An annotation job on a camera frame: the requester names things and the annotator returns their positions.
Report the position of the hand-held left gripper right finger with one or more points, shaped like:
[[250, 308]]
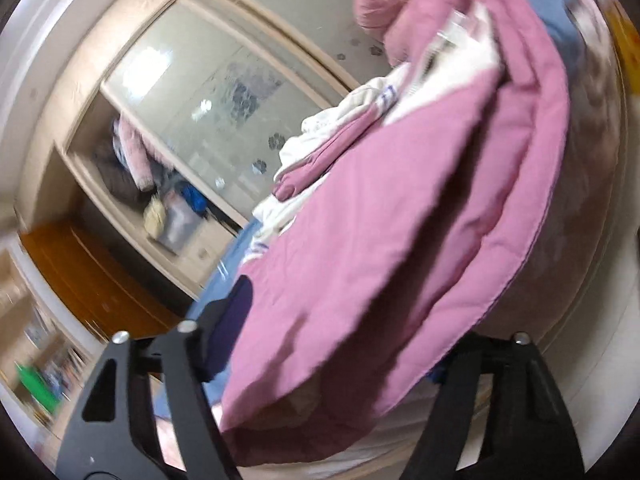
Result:
[[465, 385]]

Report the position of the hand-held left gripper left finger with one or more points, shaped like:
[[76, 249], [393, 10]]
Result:
[[235, 310]]

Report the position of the white and pink jacket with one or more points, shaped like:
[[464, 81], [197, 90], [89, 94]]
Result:
[[400, 210]]

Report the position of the blue plaid bed sheet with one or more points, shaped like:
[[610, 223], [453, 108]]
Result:
[[225, 270]]

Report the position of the light wooden wardrobe drawer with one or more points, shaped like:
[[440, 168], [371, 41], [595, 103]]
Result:
[[200, 255]]

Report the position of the clear plastic storage box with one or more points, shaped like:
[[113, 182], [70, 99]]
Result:
[[177, 225]]

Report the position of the blue cloth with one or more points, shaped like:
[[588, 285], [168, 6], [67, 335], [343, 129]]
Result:
[[192, 200]]

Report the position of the beige cloth bag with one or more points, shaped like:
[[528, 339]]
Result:
[[154, 217]]

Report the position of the brown wooden door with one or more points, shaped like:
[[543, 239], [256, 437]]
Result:
[[90, 275]]

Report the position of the dark brown garment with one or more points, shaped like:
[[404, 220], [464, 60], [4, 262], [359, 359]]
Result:
[[115, 175]]

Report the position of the pink fluffy garment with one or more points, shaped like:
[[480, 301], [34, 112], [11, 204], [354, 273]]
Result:
[[135, 155]]

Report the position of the bookshelf with books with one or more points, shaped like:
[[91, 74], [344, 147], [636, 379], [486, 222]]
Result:
[[50, 355]]

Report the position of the light wooden wardrobe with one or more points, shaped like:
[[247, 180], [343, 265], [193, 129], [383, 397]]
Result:
[[200, 60]]

